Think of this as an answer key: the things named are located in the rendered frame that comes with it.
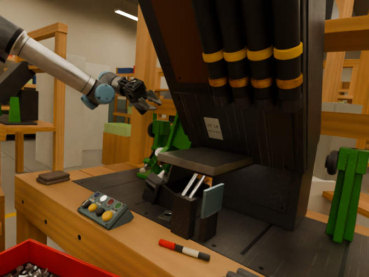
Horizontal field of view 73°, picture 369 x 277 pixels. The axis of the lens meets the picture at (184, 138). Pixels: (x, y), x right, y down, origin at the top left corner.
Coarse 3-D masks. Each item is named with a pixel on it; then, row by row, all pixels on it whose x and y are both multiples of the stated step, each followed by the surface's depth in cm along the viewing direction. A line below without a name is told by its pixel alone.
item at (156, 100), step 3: (150, 90) 97; (147, 93) 100; (150, 93) 98; (153, 93) 97; (147, 96) 101; (150, 96) 100; (153, 96) 99; (156, 96) 98; (150, 99) 100; (153, 99) 99; (156, 99) 98; (159, 99) 98; (156, 102) 98; (159, 102) 97; (159, 105) 98
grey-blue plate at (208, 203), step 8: (208, 192) 63; (216, 192) 67; (208, 200) 64; (216, 200) 68; (208, 208) 65; (216, 208) 68; (200, 216) 64; (208, 216) 64; (216, 216) 68; (200, 224) 65; (208, 224) 65; (216, 224) 69; (200, 232) 65; (208, 232) 66; (200, 240) 65
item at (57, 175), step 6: (42, 174) 98; (48, 174) 98; (54, 174) 99; (60, 174) 100; (66, 174) 101; (42, 180) 96; (48, 180) 95; (54, 180) 97; (60, 180) 99; (66, 180) 101
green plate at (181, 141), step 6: (174, 120) 79; (174, 126) 79; (180, 126) 79; (174, 132) 80; (180, 132) 79; (174, 138) 81; (180, 138) 79; (186, 138) 78; (168, 144) 81; (174, 144) 81; (180, 144) 80; (186, 144) 78; (174, 150) 84
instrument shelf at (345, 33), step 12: (336, 24) 73; (348, 24) 71; (360, 24) 69; (336, 36) 76; (348, 36) 75; (360, 36) 74; (324, 48) 91; (336, 48) 90; (348, 48) 88; (360, 48) 87
